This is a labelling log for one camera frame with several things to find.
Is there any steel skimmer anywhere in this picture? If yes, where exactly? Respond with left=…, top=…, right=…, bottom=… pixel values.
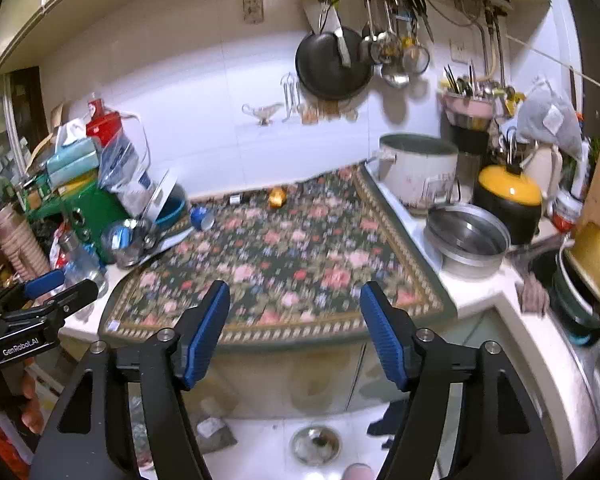
left=357, top=0, right=403, bottom=66

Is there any steel pot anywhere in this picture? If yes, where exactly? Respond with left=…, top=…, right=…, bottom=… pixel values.
left=424, top=202, right=512, bottom=281

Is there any steel ladle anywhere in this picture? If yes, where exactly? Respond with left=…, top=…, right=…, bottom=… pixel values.
left=377, top=0, right=411, bottom=88

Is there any black pot with yellow lid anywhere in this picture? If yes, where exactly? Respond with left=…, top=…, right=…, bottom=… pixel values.
left=472, top=164, right=545, bottom=246

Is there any clear plastic bottle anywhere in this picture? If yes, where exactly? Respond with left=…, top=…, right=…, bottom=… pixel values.
left=62, top=232, right=106, bottom=286

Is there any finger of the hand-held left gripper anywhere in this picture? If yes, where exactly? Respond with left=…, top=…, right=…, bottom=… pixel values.
left=0, top=269, right=66, bottom=306
left=2, top=280, right=99, bottom=331

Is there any white rice cooker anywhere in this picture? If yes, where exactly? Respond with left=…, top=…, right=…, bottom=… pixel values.
left=365, top=133, right=461, bottom=211

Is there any steel cleaver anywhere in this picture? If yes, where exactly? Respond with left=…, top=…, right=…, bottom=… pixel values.
left=299, top=0, right=353, bottom=68

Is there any red label jar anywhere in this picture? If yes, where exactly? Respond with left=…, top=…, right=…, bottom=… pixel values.
left=552, top=192, right=583, bottom=233

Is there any green plastic basket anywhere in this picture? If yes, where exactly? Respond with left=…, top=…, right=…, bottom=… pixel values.
left=25, top=175, right=131, bottom=256

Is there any stack of paper cups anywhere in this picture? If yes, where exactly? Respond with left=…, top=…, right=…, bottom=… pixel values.
left=0, top=205, right=51, bottom=281

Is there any grey cloth bag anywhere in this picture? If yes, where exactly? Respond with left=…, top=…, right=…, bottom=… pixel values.
left=517, top=76, right=585, bottom=161

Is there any blue bowl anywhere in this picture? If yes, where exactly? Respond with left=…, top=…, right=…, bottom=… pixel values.
left=152, top=195, right=188, bottom=228

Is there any white flat tray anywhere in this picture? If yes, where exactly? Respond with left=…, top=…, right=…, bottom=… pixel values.
left=140, top=167, right=181, bottom=221

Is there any gold metal bowl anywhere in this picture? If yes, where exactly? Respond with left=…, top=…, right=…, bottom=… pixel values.
left=562, top=220, right=600, bottom=313

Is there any green floral table cloth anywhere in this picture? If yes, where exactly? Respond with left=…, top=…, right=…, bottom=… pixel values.
left=98, top=165, right=456, bottom=346

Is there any pink utensil holder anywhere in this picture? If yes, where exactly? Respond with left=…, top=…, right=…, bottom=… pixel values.
left=442, top=91, right=496, bottom=117

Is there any cutlery bundle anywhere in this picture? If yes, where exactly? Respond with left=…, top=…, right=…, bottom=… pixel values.
left=442, top=62, right=516, bottom=101

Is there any pale lower cabinet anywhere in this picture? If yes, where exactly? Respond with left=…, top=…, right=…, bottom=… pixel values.
left=62, top=310, right=581, bottom=480

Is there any white kettle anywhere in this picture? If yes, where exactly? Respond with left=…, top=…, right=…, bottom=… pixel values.
left=522, top=142, right=566, bottom=203

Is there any steel mesh strainer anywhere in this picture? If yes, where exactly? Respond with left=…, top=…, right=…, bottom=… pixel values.
left=395, top=0, right=431, bottom=75

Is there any steel floor bowl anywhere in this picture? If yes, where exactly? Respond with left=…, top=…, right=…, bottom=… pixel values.
left=289, top=425, right=342, bottom=466

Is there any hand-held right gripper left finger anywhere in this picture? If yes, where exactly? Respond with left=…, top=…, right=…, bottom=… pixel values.
left=30, top=280, right=231, bottom=480

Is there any pink rag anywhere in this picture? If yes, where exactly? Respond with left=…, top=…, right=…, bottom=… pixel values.
left=515, top=277, right=551, bottom=317

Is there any small blue cup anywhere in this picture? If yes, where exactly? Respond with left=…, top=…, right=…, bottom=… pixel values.
left=190, top=206, right=216, bottom=232

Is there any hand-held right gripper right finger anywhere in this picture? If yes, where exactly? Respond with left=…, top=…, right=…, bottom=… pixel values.
left=359, top=281, right=566, bottom=480

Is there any red container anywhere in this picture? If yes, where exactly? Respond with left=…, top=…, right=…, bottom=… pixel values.
left=86, top=99, right=123, bottom=148

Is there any thin pale rope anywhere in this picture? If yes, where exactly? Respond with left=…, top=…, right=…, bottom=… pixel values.
left=505, top=34, right=600, bottom=93

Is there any stack of dark basins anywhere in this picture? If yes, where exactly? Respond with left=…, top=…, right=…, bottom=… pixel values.
left=550, top=247, right=600, bottom=348

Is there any red snack packet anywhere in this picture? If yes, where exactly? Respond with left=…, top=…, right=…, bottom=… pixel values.
left=52, top=225, right=76, bottom=271

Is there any grey plastic packet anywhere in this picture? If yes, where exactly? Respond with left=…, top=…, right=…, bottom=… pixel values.
left=195, top=416, right=238, bottom=453

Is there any black wok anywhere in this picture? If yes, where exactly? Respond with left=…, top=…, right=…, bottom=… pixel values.
left=295, top=26, right=375, bottom=102

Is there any teal tissue box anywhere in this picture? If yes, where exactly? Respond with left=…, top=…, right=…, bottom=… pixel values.
left=45, top=119, right=103, bottom=176

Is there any yellow hose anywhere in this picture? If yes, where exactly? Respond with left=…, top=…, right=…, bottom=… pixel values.
left=477, top=7, right=511, bottom=88

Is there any clear blue-printed plastic bag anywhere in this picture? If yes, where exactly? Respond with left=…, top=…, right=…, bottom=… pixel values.
left=99, top=130, right=153, bottom=211

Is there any glass jar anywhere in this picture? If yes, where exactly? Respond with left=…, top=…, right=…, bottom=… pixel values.
left=101, top=220, right=153, bottom=268

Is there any brown paper bag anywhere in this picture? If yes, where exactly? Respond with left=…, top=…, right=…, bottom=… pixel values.
left=27, top=102, right=73, bottom=171

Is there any person's left hand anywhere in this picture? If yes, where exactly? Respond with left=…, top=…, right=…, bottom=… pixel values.
left=0, top=374, right=47, bottom=436

